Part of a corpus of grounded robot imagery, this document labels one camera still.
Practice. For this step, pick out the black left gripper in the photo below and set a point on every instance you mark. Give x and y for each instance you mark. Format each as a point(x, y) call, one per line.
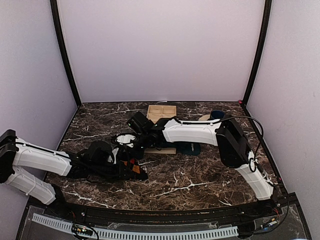
point(119, 175)

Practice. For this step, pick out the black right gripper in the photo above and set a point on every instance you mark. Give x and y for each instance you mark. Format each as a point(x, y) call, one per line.
point(138, 155)

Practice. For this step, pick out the black red yellow argyle sock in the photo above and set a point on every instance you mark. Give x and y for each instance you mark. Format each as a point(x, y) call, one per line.
point(130, 170)

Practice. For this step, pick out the dark green sock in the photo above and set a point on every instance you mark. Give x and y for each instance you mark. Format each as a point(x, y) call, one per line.
point(185, 148)

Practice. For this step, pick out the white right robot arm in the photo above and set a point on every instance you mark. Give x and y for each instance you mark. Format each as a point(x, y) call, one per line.
point(226, 134)

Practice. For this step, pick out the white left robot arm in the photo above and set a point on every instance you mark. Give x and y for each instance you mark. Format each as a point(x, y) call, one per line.
point(16, 154)

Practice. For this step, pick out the wooden compartment tray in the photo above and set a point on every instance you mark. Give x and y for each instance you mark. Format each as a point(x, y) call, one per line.
point(154, 113)

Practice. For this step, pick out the beige ceramic plate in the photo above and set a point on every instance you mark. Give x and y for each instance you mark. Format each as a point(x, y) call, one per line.
point(205, 117)

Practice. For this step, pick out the blue enamel mug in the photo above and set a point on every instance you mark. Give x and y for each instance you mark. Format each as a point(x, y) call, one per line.
point(216, 115)

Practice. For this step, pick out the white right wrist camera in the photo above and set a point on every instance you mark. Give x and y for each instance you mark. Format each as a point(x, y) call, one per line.
point(124, 139)

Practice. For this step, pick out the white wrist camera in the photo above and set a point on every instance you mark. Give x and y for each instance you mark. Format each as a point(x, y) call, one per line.
point(124, 139)
point(113, 156)

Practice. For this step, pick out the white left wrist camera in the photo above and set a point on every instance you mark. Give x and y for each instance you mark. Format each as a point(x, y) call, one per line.
point(113, 156)

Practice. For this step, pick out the black front table rail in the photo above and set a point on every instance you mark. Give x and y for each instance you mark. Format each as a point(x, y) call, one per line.
point(223, 215)

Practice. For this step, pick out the black left frame post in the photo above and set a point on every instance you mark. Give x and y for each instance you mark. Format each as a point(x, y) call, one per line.
point(63, 51)

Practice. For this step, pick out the black frame post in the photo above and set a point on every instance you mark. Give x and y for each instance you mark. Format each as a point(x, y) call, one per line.
point(258, 52)
point(63, 51)

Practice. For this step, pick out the white slotted cable duct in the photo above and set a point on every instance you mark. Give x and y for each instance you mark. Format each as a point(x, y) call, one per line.
point(133, 232)

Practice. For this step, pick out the black right frame post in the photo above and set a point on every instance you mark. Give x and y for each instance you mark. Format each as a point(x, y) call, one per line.
point(258, 52)

